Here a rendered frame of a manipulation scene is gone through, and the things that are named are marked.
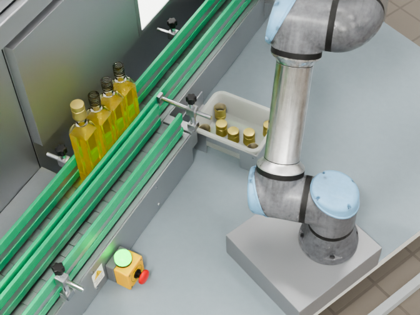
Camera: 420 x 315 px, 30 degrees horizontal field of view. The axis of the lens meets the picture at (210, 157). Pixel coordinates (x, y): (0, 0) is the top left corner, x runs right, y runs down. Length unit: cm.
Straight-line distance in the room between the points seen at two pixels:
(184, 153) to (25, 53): 56
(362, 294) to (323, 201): 115
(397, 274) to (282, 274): 107
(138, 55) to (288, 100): 76
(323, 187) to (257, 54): 85
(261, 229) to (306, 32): 57
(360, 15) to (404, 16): 222
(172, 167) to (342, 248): 52
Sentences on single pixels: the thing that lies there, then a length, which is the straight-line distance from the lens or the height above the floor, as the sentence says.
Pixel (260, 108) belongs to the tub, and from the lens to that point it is 231.
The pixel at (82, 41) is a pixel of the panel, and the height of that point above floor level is 116.
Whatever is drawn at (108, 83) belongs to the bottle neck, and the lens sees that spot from 198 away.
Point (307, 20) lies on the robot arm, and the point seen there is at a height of 141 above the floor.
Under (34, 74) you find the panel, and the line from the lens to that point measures 195.
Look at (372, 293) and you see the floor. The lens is 294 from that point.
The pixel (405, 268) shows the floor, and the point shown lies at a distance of 302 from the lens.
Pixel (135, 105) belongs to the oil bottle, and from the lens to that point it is 212.
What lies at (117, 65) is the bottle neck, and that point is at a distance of 204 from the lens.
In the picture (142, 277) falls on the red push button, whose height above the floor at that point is 81.
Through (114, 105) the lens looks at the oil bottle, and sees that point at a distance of 201.
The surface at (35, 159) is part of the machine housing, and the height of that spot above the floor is 92.
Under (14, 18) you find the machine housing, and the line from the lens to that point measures 184.
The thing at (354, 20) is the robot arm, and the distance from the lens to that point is 173.
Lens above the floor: 253
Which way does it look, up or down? 51 degrees down
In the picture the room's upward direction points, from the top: 3 degrees counter-clockwise
